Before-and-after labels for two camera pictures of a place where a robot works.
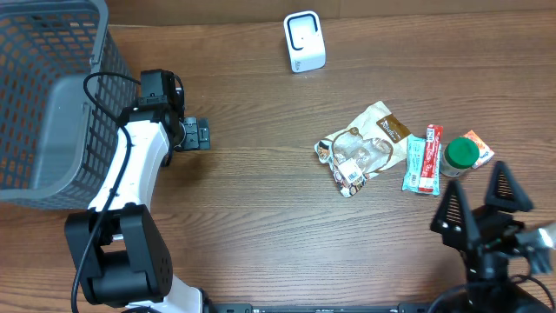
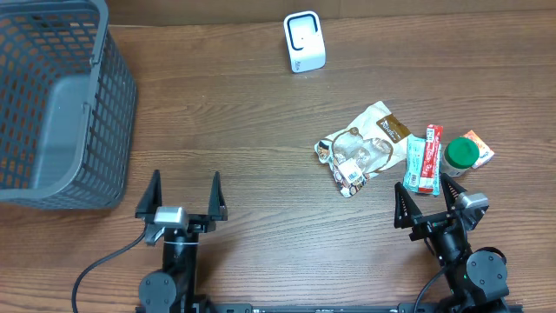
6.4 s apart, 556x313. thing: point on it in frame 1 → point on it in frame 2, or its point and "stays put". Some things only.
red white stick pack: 431,157 stays put
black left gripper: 196,134 → 196,220
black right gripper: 486,223 → 434,222
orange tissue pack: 485,151 stays put
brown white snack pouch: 375,143 stays put
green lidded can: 458,156 stays put
